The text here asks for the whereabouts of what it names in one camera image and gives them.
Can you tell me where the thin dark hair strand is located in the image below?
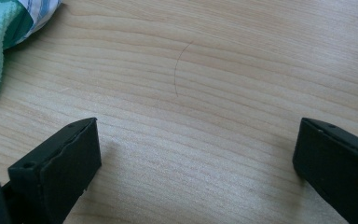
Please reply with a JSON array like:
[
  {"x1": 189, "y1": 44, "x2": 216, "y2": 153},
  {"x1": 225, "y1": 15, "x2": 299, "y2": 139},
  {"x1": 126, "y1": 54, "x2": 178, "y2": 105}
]
[{"x1": 172, "y1": 39, "x2": 196, "y2": 98}]

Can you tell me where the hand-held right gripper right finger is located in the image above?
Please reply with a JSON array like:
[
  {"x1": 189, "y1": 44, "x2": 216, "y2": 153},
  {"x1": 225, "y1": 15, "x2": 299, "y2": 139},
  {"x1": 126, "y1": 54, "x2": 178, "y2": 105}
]
[{"x1": 292, "y1": 117, "x2": 358, "y2": 224}]

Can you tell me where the blue and white striped cloth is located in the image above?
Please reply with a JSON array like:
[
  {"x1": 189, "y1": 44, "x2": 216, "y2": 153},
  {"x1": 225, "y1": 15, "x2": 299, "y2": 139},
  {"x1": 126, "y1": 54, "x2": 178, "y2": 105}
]
[{"x1": 13, "y1": 0, "x2": 63, "y2": 46}]

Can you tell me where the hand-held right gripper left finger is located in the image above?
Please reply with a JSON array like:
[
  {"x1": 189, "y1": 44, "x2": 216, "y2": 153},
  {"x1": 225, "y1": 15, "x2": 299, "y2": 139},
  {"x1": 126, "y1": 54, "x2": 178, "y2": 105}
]
[{"x1": 1, "y1": 117, "x2": 103, "y2": 224}]

